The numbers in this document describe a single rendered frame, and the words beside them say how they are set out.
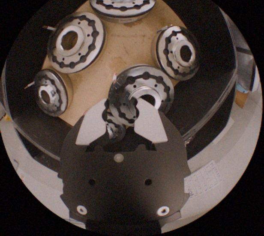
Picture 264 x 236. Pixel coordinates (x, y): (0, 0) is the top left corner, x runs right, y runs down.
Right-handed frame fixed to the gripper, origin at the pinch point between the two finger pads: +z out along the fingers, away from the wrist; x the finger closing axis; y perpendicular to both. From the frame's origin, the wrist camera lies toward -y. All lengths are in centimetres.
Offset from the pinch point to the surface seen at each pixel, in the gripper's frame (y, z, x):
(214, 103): -1.5, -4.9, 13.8
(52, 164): 35, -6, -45
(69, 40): -10.5, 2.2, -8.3
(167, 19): -14.9, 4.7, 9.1
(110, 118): 4.3, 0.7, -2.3
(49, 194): 228, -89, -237
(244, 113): 67, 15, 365
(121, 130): 7.8, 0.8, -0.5
